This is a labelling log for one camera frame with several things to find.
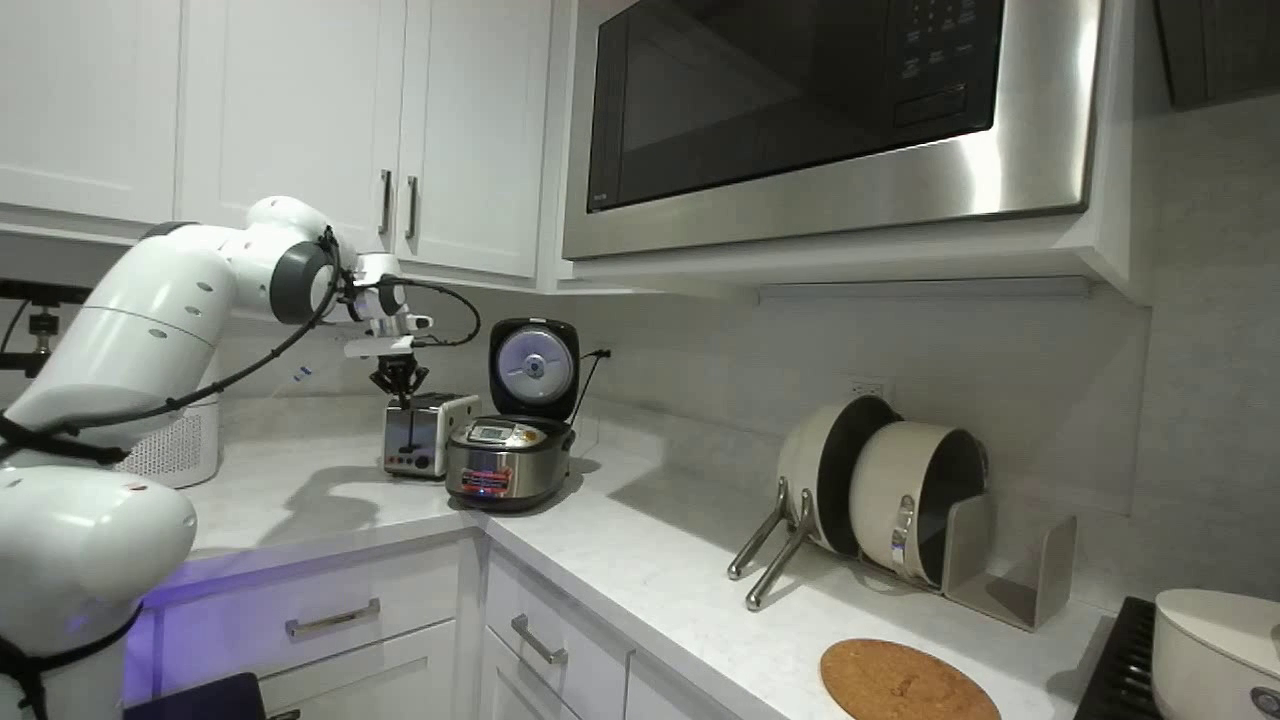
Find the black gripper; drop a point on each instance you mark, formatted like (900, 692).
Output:
(402, 370)

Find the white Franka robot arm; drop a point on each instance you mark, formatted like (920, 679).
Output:
(147, 321)

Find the rice cooker with open lid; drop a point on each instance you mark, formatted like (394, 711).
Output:
(513, 452)

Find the dark blue fabric object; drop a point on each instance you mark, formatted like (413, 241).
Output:
(203, 703)

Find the cream frying pan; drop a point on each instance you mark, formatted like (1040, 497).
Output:
(809, 463)

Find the stainless steel microwave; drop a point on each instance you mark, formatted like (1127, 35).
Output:
(803, 105)

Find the pans in dish rack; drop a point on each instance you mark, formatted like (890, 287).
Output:
(890, 504)

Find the round cork trivet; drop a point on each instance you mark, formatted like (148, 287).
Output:
(905, 683)

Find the grey pan rack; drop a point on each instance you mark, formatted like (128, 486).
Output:
(1037, 575)

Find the black stove top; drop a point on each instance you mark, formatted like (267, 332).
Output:
(1117, 667)

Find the dark range hood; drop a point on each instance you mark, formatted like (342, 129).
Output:
(1224, 47)

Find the black camera stand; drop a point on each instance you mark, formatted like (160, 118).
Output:
(32, 325)

